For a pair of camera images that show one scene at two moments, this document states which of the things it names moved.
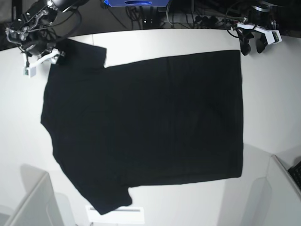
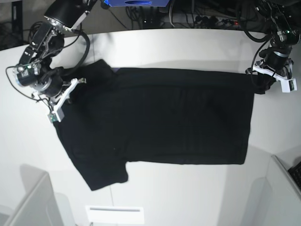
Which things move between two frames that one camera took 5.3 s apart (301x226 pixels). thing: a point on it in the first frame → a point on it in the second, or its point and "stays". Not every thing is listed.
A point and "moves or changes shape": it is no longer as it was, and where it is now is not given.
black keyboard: [295, 173] stays
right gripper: [246, 32] → [280, 68]
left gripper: [35, 53] → [53, 89]
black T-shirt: [153, 122] moves or changes shape
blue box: [137, 3] stays
